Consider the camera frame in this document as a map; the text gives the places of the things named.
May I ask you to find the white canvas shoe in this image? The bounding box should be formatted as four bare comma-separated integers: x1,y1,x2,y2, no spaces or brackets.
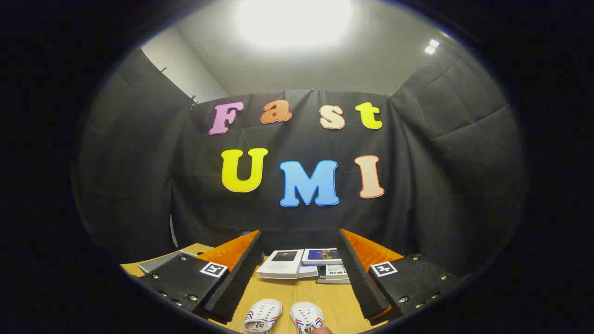
243,299,283,334
291,302,324,334

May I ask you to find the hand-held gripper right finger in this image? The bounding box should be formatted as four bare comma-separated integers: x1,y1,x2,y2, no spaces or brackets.
336,229,460,321

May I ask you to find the large ceiling light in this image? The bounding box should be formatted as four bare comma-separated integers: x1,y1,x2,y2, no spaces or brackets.
234,0,353,49

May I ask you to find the black backdrop cloth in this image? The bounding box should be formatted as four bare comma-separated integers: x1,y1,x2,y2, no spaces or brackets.
74,44,527,274

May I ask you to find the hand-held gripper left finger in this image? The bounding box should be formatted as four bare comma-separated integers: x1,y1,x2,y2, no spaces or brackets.
138,231,263,324

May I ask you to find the book with pale green cover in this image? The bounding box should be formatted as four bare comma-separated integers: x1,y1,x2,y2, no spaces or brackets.
325,264,349,281

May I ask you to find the book with blue picture cover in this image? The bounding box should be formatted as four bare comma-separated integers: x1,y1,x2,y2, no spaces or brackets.
302,248,343,266

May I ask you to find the white book with dark portrait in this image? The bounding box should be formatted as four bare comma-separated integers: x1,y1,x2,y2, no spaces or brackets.
257,249,304,280

